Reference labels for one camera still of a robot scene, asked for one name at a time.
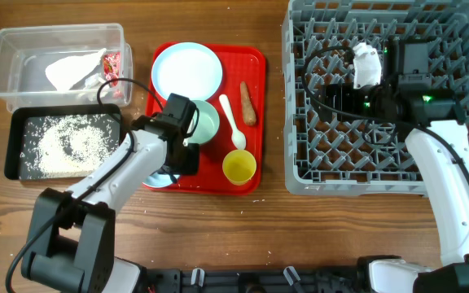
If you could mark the brown carrot piece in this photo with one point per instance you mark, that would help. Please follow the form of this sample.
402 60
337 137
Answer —
249 115

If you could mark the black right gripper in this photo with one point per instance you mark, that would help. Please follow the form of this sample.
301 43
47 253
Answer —
343 93

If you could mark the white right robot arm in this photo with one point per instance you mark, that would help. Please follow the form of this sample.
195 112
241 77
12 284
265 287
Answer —
395 86

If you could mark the green bowl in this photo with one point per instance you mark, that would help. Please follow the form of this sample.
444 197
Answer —
207 123

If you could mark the large light blue plate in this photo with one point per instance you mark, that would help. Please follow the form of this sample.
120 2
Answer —
188 69

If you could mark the white plastic spoon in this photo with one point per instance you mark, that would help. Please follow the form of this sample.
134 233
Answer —
237 137

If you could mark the red plastic tray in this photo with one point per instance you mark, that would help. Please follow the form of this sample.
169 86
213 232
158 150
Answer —
240 63

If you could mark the red snack wrapper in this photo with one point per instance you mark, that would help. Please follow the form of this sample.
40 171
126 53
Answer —
111 66

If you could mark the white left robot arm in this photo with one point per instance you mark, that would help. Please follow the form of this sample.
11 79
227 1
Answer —
71 238

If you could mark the grey dishwasher rack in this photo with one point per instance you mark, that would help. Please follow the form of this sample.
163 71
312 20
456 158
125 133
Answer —
324 156

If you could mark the small light blue bowl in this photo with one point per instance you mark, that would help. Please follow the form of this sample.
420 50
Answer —
158 180

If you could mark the white rice grains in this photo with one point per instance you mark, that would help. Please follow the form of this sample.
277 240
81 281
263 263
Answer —
66 146

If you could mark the clear plastic waste bin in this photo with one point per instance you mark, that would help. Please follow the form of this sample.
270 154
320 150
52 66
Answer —
26 53

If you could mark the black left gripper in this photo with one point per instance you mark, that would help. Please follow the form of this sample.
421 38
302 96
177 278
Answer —
190 166

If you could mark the black waste tray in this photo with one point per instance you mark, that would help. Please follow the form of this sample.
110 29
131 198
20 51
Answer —
12 142

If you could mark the yellow plastic cup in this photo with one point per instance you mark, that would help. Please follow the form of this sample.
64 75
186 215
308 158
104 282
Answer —
239 166

